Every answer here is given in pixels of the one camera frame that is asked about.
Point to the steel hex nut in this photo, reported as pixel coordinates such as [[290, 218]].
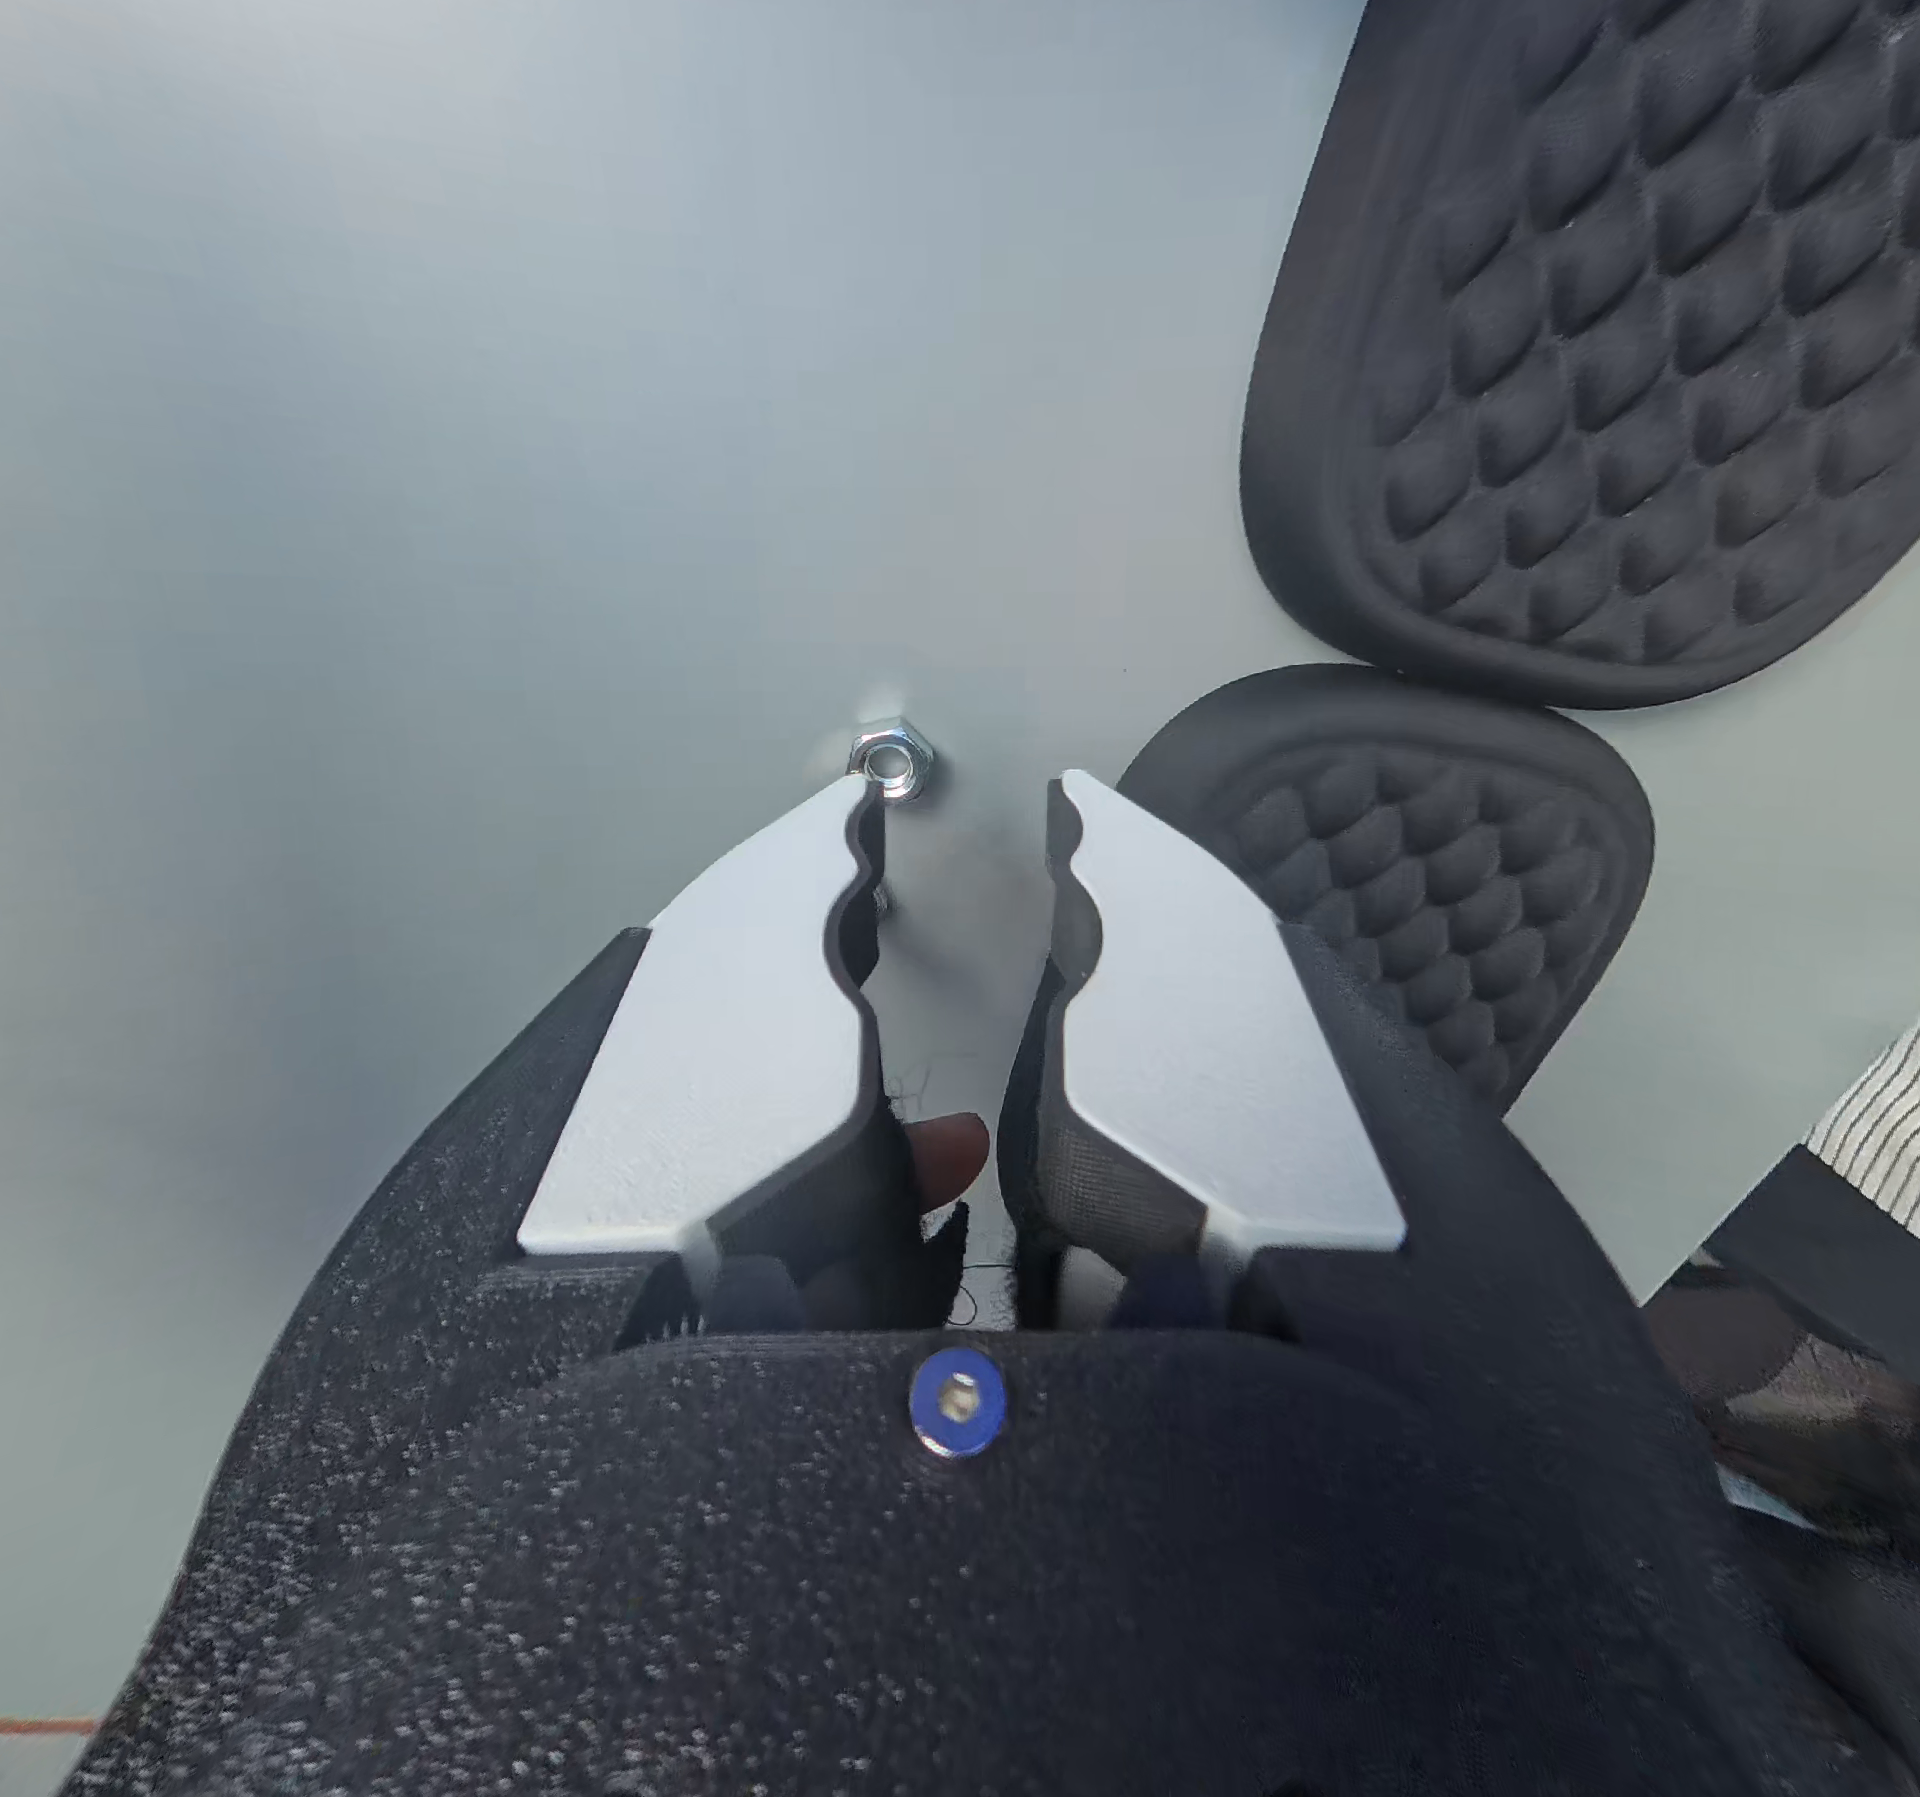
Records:
[[919, 747]]

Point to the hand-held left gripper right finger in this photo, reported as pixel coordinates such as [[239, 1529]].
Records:
[[1216, 1062]]

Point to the person's left hand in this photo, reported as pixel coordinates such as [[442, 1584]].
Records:
[[949, 1159]]

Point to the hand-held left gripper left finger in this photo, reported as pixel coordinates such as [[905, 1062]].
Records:
[[705, 1062]]

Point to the black honeycomb wrist pad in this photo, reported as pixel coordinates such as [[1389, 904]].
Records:
[[1620, 326], [1426, 852]]

